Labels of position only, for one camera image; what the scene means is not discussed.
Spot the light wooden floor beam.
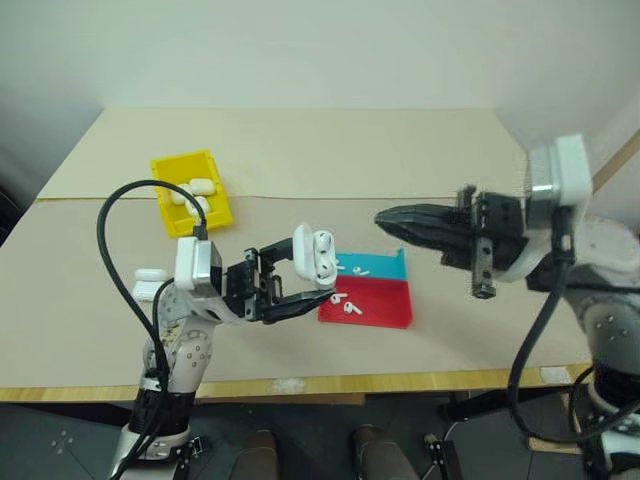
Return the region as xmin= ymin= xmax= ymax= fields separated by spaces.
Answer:
xmin=527 ymin=435 xmax=585 ymax=455

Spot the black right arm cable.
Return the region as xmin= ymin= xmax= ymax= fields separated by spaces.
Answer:
xmin=506 ymin=206 xmax=640 ymax=443

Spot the dark brown rounded shape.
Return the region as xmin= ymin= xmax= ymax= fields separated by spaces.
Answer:
xmin=351 ymin=424 xmax=417 ymax=480
xmin=238 ymin=428 xmax=280 ymax=480

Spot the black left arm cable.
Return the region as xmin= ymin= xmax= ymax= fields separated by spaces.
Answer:
xmin=96 ymin=179 xmax=210 ymax=480

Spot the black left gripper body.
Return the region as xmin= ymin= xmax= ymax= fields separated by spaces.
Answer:
xmin=223 ymin=247 xmax=285 ymax=321

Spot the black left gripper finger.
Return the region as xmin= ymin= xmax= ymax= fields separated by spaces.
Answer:
xmin=261 ymin=286 xmax=338 ymax=326
xmin=256 ymin=238 xmax=297 ymax=267

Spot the yellow plastic bin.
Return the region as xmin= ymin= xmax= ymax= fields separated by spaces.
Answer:
xmin=149 ymin=147 xmax=237 ymax=238

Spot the white tape piece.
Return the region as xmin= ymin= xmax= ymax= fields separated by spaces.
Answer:
xmin=538 ymin=366 xmax=572 ymax=385

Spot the red plastic tray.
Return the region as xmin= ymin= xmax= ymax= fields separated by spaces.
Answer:
xmin=316 ymin=275 xmax=417 ymax=331

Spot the blue plastic tray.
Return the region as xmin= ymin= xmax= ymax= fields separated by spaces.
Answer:
xmin=333 ymin=246 xmax=409 ymax=282

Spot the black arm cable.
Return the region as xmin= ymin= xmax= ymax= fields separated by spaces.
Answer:
xmin=96 ymin=179 xmax=210 ymax=480
xmin=506 ymin=206 xmax=640 ymax=443

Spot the black metal foot bracket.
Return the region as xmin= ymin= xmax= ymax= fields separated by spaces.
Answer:
xmin=185 ymin=433 xmax=212 ymax=457
xmin=422 ymin=433 xmax=460 ymax=480

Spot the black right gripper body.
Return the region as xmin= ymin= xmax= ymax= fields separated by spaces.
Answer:
xmin=438 ymin=184 xmax=527 ymax=301

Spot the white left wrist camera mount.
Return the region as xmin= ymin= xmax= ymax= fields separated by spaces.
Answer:
xmin=174 ymin=236 xmax=252 ymax=327

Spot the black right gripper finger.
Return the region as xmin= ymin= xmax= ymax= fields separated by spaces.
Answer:
xmin=374 ymin=201 xmax=467 ymax=232
xmin=379 ymin=219 xmax=472 ymax=259

